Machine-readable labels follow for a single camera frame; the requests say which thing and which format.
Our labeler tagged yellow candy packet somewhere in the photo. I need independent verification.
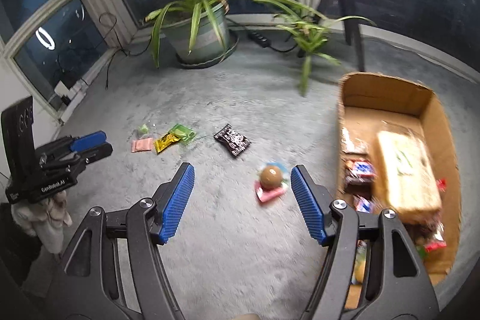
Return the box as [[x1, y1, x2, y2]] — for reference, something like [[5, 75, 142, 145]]
[[153, 133, 182, 154]]

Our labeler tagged black cable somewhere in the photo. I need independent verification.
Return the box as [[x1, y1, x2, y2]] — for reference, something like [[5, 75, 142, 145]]
[[97, 12, 153, 90]]

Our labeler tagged green striped plant pot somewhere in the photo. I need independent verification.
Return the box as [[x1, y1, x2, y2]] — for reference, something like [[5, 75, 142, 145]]
[[162, 3, 230, 63]]

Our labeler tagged brown ball snack pink wrapper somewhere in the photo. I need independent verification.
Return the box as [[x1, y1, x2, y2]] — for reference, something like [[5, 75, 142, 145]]
[[254, 163, 290, 204]]

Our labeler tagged black snack packet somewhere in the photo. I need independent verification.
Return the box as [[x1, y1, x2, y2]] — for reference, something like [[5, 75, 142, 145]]
[[214, 124, 251, 157]]

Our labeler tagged green snack packet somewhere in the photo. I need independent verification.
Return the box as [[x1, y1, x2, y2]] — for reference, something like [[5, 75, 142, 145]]
[[168, 124, 196, 145]]

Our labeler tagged small spider plant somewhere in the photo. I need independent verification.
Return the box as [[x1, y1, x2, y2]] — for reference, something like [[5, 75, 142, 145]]
[[274, 12, 376, 97]]

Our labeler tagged black tripod stand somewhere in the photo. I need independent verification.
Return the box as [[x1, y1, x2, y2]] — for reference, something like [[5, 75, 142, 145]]
[[337, 0, 365, 72]]

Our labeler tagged large tan snack bag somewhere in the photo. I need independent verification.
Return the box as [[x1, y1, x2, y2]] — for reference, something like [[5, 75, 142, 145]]
[[377, 130, 442, 225]]

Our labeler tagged dark green pot saucer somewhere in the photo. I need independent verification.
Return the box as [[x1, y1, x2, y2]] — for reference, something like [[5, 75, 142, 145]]
[[175, 29, 239, 69]]

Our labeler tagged red blue snack packet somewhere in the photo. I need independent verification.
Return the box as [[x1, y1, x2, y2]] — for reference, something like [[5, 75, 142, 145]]
[[344, 159, 376, 186]]

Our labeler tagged cardboard box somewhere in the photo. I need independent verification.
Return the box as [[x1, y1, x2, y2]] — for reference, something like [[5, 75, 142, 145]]
[[337, 72, 461, 287]]

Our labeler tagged pink snack packet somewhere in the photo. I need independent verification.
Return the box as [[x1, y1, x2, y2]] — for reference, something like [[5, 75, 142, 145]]
[[131, 137, 154, 153]]

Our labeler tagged black power strip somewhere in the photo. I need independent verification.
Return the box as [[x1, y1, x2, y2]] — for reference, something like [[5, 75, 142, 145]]
[[247, 30, 271, 48]]

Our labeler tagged clear packet green candy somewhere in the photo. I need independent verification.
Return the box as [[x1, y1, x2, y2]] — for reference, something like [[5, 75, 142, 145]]
[[137, 124, 150, 136]]

